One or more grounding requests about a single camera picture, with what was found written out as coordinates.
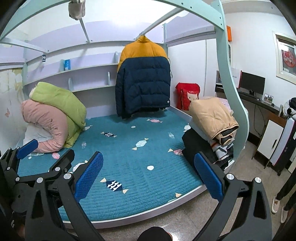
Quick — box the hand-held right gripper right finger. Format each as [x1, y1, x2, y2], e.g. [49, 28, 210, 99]
[192, 152, 273, 241]

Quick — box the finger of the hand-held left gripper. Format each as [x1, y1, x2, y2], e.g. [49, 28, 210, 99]
[14, 149, 75, 186]
[0, 139, 39, 183]

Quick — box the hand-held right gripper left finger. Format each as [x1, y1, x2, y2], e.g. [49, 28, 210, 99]
[24, 152, 104, 241]

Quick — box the tan button-up jacket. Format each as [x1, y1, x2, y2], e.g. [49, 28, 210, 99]
[188, 97, 240, 145]

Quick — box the white pillow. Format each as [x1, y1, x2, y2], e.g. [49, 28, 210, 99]
[23, 123, 53, 144]

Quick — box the pink folded quilt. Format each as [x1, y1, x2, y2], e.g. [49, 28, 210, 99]
[21, 99, 70, 153]

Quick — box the black garment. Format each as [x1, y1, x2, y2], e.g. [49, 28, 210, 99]
[181, 130, 234, 171]

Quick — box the white wardrobe with butterfly print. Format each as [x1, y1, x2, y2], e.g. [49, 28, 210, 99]
[0, 70, 26, 149]

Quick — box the teal quilted bed mattress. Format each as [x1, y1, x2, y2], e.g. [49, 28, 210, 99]
[16, 109, 208, 223]

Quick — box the green folded quilt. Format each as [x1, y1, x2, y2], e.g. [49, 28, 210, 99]
[30, 82, 87, 149]

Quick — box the white cabinet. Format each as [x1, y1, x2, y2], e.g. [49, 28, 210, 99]
[257, 119, 286, 163]

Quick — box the pink patterned cloth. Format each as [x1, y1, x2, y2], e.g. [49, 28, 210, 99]
[217, 97, 234, 114]

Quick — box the white and purple panel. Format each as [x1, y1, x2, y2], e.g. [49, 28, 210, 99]
[269, 116, 296, 167]

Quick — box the person's dark trouser leg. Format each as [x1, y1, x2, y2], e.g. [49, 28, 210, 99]
[136, 227, 173, 241]

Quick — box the red cartoon print bag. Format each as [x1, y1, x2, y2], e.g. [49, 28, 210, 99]
[175, 82, 200, 111]

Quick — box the dark wooden desk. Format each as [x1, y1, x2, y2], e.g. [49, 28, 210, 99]
[215, 83, 287, 144]

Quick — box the lavender headboard shelf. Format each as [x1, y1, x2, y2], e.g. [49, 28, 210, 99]
[22, 52, 121, 93]

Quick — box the white paper bag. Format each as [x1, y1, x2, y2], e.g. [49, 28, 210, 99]
[231, 68, 242, 89]

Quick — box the black computer monitor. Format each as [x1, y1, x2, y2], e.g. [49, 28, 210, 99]
[239, 71, 266, 95]

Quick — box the yellow and navy puffer jacket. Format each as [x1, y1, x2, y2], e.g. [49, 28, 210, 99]
[115, 35, 172, 120]

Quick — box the dark cloth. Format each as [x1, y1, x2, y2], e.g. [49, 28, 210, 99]
[287, 97, 296, 120]

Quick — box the plain white wardrobe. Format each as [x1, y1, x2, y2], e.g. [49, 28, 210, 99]
[168, 38, 219, 109]

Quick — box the white framed window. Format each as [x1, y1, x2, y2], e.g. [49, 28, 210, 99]
[273, 31, 296, 80]

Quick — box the grey hanging cloth pouch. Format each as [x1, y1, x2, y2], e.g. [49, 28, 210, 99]
[68, 0, 86, 20]

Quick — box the mint green bunk bed frame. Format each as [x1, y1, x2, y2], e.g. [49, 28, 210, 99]
[0, 0, 250, 163]

